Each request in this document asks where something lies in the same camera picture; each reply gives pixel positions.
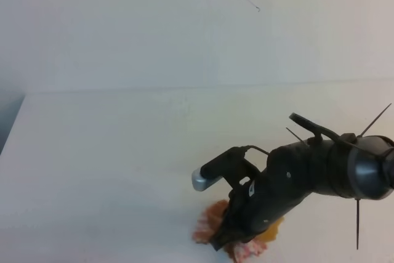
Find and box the black cable tie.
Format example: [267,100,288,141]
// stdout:
[358,103,392,137]
[356,199,360,250]

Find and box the black cable tie upper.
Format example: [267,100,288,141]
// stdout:
[358,103,392,137]

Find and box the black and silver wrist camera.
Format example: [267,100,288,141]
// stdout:
[191,146,260,192]

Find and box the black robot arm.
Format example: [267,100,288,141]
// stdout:
[209,136,393,250]

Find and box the black camera cable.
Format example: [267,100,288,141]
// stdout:
[242,113,358,156]

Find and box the large brown coffee stain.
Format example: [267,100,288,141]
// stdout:
[257,217,284,243]

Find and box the pink white stained rag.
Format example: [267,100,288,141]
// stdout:
[191,200,267,263]

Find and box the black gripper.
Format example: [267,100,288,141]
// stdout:
[209,140,331,251]

